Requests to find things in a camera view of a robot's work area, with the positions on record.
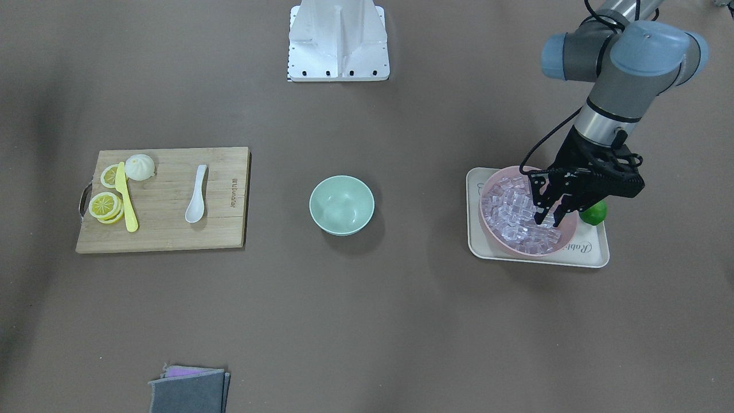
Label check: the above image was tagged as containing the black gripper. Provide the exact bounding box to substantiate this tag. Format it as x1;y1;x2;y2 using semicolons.
529;127;645;228

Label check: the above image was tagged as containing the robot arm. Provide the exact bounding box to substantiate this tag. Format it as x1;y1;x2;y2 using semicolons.
525;1;710;227

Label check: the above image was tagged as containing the pink bowl of ice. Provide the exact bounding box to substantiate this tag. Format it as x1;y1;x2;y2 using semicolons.
479;166;580;257

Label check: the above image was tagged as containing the green bowl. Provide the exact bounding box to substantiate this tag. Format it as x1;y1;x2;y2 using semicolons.
309;175;376;237

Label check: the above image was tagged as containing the white ceramic spoon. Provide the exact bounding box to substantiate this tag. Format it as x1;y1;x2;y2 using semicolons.
185;164;208;223

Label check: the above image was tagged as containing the green lime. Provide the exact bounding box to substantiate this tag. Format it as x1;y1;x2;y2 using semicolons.
579;200;608;227

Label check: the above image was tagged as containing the cream serving tray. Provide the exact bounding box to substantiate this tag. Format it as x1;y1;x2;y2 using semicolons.
466;167;610;268

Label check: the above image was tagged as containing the bamboo cutting board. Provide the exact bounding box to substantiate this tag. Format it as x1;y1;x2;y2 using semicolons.
76;147;251;254

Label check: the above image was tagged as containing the folded grey cloth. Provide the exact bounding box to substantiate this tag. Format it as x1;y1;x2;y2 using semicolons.
149;364;231;412

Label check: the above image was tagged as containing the white steamed bun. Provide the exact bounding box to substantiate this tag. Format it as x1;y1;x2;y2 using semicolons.
125;154;155;181

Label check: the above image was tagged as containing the yellow plastic knife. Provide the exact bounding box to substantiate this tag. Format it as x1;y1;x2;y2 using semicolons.
115;162;139;233

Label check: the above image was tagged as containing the lemon slice upper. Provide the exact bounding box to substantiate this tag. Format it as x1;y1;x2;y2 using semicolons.
88;192;125;224

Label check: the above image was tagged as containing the lemon slice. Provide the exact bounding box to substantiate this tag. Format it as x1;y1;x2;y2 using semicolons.
88;192;125;224
100;164;119;190

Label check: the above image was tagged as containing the lemon slice lower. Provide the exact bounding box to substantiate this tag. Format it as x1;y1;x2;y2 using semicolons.
100;164;119;190

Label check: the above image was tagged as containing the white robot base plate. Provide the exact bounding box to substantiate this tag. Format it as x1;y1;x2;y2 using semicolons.
287;1;391;82

